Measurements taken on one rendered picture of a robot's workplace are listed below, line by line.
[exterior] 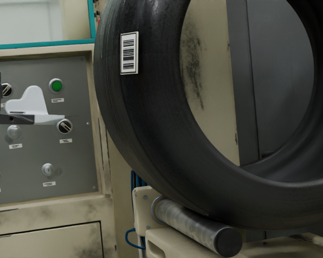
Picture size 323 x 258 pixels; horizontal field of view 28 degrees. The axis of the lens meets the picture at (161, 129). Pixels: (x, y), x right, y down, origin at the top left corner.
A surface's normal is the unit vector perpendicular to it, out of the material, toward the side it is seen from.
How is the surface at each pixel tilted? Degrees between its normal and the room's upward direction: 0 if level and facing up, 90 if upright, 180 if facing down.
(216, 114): 90
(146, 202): 90
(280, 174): 80
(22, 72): 90
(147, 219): 90
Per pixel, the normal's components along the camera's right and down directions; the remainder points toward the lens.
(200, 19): 0.28, 0.03
